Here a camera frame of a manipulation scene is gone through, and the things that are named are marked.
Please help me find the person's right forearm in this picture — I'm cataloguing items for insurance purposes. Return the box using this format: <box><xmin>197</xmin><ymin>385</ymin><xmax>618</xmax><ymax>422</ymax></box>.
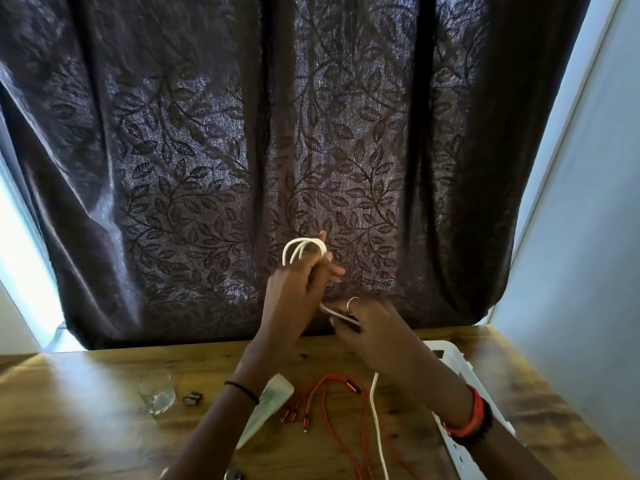
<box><xmin>415</xmin><ymin>359</ymin><xmax>546</xmax><ymax>480</ymax></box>

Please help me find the white cable with white plugs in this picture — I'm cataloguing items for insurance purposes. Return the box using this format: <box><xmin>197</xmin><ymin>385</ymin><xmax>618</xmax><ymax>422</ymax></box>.
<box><xmin>281</xmin><ymin>237</ymin><xmax>391</xmax><ymax>480</ymax></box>

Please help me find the black thread wristband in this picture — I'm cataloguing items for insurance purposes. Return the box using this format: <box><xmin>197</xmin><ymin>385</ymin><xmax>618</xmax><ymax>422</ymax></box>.
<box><xmin>223</xmin><ymin>380</ymin><xmax>261</xmax><ymax>407</ymax></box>

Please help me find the pale green plastic case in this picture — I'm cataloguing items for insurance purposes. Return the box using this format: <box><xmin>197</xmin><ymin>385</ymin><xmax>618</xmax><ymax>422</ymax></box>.
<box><xmin>235</xmin><ymin>373</ymin><xmax>296</xmax><ymax>451</ymax></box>

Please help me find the person's left forearm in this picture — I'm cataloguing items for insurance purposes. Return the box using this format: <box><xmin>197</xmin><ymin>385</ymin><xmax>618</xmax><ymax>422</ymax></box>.
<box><xmin>159</xmin><ymin>344</ymin><xmax>286</xmax><ymax>480</ymax></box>

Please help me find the person's left hand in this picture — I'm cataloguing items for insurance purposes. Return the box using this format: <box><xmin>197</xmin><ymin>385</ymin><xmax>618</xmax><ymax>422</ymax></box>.
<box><xmin>252</xmin><ymin>230</ymin><xmax>347</xmax><ymax>361</ymax></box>

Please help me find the black beaded bracelet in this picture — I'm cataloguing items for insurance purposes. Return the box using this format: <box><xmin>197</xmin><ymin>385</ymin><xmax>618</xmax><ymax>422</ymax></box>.
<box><xmin>449</xmin><ymin>397</ymin><xmax>495</xmax><ymax>448</ymax></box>

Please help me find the clear drinking glass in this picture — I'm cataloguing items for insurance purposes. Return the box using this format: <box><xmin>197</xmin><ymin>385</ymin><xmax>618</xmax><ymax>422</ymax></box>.
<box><xmin>137</xmin><ymin>369</ymin><xmax>177</xmax><ymax>416</ymax></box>

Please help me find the red wristband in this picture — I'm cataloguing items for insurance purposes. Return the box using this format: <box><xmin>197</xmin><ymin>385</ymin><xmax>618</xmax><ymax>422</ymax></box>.
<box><xmin>442</xmin><ymin>384</ymin><xmax>486</xmax><ymax>439</ymax></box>

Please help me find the brown leaf-patterned curtain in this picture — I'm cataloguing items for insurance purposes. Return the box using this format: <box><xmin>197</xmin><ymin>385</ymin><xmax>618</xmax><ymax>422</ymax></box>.
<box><xmin>0</xmin><ymin>0</ymin><xmax>593</xmax><ymax>351</ymax></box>

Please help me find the red multi-head cable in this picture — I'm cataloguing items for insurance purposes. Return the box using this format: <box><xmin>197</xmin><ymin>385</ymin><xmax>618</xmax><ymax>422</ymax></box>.
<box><xmin>279</xmin><ymin>373</ymin><xmax>426</xmax><ymax>480</ymax></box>

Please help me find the person's right hand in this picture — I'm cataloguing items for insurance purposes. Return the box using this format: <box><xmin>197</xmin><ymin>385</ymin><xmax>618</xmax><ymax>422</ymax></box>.
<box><xmin>329</xmin><ymin>297</ymin><xmax>451</xmax><ymax>391</ymax></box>

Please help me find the white plastic slotted basket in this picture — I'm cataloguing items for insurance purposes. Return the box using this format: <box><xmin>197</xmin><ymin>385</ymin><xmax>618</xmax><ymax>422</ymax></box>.
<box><xmin>422</xmin><ymin>340</ymin><xmax>517</xmax><ymax>480</ymax></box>

